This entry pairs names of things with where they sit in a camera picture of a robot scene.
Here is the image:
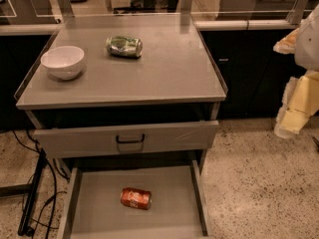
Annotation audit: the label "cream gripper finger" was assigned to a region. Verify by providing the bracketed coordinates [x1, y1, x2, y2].
[273, 29, 299, 55]
[274, 71, 319, 139]

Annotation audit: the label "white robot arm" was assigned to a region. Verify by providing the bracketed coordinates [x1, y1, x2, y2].
[273, 5, 319, 138]

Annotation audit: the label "grey top drawer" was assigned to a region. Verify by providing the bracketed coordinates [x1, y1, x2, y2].
[35, 120, 218, 158]

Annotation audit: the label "green soda can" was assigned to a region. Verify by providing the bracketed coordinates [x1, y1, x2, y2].
[106, 36, 143, 58]

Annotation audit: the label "grey drawer cabinet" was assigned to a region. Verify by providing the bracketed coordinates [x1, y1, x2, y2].
[14, 13, 229, 239]

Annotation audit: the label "grey open middle drawer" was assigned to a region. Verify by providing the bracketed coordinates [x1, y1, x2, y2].
[57, 162, 213, 239]

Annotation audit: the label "white ceramic bowl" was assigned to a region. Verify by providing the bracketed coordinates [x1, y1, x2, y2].
[41, 46, 85, 80]

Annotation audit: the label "clear acrylic barrier panel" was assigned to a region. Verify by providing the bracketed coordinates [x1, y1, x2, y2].
[0, 0, 319, 25]

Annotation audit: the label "black metal floor bar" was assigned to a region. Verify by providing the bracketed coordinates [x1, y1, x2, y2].
[18, 150, 46, 236]

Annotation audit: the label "grey counter rail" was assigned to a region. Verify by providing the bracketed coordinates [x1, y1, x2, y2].
[0, 20, 298, 36]

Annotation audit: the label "black drawer handle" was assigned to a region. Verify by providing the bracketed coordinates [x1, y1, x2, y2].
[116, 133, 145, 144]

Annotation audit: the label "black floor cables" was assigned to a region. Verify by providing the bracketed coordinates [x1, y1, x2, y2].
[11, 128, 70, 239]

